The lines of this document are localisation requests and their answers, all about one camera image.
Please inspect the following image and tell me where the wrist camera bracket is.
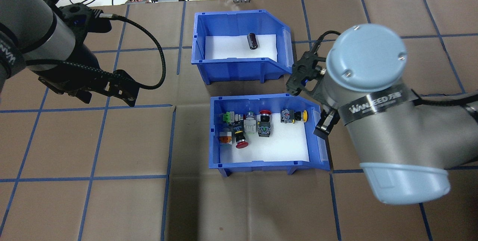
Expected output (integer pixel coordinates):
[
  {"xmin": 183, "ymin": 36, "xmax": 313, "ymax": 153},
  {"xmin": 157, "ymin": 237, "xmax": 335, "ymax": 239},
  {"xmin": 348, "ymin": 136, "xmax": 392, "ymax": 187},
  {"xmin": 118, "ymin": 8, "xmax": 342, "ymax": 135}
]
[
  {"xmin": 35, "ymin": 0, "xmax": 112, "ymax": 35},
  {"xmin": 286, "ymin": 52, "xmax": 326, "ymax": 96}
]

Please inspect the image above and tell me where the green push button switch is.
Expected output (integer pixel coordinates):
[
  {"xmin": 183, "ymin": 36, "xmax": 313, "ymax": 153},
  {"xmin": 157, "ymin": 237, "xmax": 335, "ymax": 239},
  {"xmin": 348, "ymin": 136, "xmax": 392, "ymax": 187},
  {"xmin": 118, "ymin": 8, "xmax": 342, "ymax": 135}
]
[{"xmin": 223, "ymin": 111, "xmax": 245, "ymax": 124}]

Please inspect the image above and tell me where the black Wanleed velcro strap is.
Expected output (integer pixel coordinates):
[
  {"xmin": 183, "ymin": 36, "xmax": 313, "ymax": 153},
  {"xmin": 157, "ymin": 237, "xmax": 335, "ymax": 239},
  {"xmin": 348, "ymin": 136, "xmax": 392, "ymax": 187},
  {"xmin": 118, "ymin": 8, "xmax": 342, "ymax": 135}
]
[
  {"xmin": 0, "ymin": 34, "xmax": 25, "ymax": 75},
  {"xmin": 338, "ymin": 89, "xmax": 420, "ymax": 126}
]

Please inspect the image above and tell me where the black switch with red button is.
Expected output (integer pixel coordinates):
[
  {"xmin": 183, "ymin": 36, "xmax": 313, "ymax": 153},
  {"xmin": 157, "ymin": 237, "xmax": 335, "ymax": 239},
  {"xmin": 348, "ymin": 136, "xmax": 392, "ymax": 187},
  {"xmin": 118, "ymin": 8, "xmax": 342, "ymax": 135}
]
[{"xmin": 258, "ymin": 109, "xmax": 273, "ymax": 138}]

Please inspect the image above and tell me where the yellow push button switch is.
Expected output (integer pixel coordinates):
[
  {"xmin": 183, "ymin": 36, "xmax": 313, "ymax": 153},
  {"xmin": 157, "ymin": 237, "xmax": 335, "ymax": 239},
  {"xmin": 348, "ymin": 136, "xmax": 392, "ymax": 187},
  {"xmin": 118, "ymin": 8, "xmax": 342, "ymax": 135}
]
[{"xmin": 280, "ymin": 109, "xmax": 309, "ymax": 124}]

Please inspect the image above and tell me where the red mushroom emergency stop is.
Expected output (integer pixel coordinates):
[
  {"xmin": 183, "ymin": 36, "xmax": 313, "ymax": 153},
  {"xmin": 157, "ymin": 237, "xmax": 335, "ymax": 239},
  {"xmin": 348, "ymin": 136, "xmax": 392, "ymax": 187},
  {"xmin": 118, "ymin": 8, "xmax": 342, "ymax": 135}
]
[{"xmin": 233, "ymin": 121, "xmax": 249, "ymax": 149}]

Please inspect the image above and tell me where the white push button switch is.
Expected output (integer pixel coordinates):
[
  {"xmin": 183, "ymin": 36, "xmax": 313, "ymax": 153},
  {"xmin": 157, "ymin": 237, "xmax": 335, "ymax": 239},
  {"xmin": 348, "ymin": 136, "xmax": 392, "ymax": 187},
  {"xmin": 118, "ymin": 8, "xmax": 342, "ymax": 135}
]
[{"xmin": 243, "ymin": 111, "xmax": 257, "ymax": 134}]

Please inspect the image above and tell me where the blue plastic push-button bin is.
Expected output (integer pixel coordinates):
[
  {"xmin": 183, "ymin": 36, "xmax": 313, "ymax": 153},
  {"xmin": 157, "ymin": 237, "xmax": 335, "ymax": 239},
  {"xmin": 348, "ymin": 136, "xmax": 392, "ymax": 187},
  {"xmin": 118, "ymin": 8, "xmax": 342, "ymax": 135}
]
[{"xmin": 209, "ymin": 93, "xmax": 331, "ymax": 177}]

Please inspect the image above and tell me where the blue plastic battery bin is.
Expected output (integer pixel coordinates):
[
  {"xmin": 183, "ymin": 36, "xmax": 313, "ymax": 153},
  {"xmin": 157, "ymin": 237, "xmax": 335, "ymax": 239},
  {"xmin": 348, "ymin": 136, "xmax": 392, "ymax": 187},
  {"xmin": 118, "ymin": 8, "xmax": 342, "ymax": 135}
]
[{"xmin": 191, "ymin": 9, "xmax": 294, "ymax": 84}]

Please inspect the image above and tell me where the braided black arm cable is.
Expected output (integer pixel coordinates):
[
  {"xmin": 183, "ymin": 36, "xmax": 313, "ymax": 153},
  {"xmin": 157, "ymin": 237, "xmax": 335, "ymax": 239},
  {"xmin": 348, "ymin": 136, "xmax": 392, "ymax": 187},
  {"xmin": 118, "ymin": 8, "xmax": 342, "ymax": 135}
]
[
  {"xmin": 304, "ymin": 30, "xmax": 478, "ymax": 111},
  {"xmin": 22, "ymin": 12, "xmax": 167, "ymax": 90}
]

